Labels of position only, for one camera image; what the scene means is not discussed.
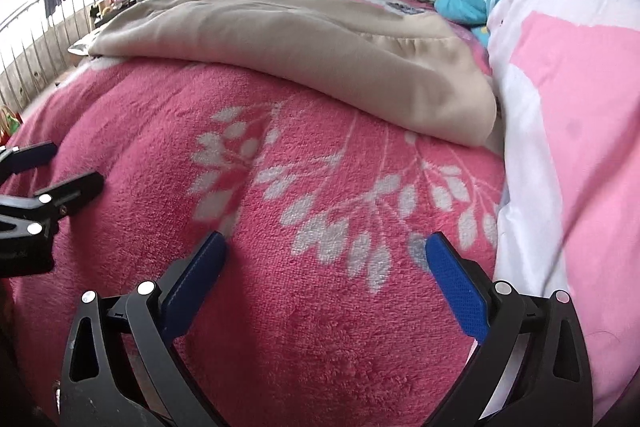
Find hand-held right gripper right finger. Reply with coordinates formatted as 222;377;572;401
425;232;593;427

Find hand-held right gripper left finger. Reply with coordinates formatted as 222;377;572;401
59;231;228;427

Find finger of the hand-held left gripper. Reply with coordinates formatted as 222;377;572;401
0;141;58;178
0;172;105;239

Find beige zip hoodie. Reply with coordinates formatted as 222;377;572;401
87;0;498;148

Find pink floral fleece blanket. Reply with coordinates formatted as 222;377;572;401
10;0;506;427

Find metal window railing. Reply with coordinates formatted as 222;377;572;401
0;0;146;112

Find cartoon print quilt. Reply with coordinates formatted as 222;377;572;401
434;0;640;413

